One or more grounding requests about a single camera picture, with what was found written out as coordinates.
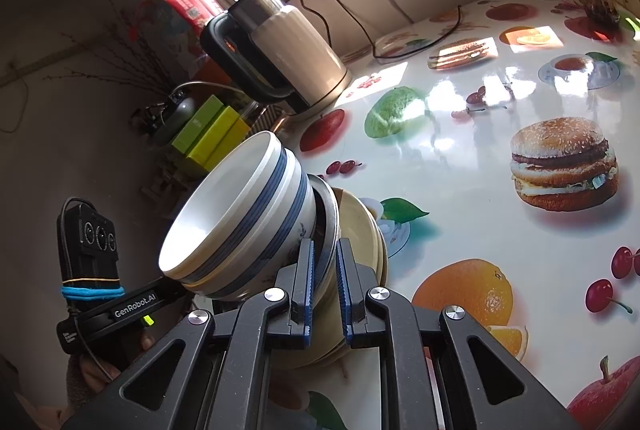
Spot stainless steel bowl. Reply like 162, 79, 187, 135
270, 174, 342, 311

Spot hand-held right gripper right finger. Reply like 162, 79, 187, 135
335, 237, 583, 430

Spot olive green box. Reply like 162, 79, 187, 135
171, 94, 224, 157

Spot printed food tablecloth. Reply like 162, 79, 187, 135
270, 0, 640, 430

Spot cream plate with brown patch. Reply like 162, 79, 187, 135
270, 186, 387, 368

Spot person's left hand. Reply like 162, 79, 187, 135
80, 330, 157, 392

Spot dried twig branches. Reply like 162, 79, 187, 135
45, 0, 171, 96

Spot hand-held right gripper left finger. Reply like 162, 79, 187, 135
60, 237, 317, 430

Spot cream electric kettle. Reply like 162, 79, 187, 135
200, 0, 352, 117

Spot orange box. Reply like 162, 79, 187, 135
192, 54, 236, 90

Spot thin black cable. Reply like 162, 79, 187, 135
290, 0, 336, 45

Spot grey-green rounded device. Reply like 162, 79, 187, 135
162, 92, 197, 133

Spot lime green box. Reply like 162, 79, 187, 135
187, 106, 252, 171

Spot white blue-striped bowl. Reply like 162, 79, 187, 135
180, 150, 318, 303
158, 131, 296, 291

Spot black power cable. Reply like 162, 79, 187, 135
347, 0, 463, 60

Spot white charging cable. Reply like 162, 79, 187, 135
167, 80, 251, 103

